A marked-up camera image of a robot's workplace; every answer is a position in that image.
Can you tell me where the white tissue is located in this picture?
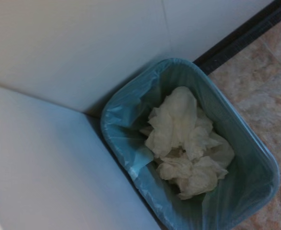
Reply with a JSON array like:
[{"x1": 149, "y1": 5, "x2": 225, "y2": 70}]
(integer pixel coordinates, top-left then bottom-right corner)
[{"x1": 139, "y1": 86, "x2": 235, "y2": 200}]

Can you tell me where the trash bin with blue liner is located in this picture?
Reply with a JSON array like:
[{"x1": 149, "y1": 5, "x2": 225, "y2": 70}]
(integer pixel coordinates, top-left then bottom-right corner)
[{"x1": 100, "y1": 57, "x2": 281, "y2": 230}]

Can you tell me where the black baseboard strip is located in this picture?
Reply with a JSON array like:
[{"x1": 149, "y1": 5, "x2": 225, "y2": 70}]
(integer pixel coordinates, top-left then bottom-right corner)
[{"x1": 192, "y1": 0, "x2": 281, "y2": 75}]

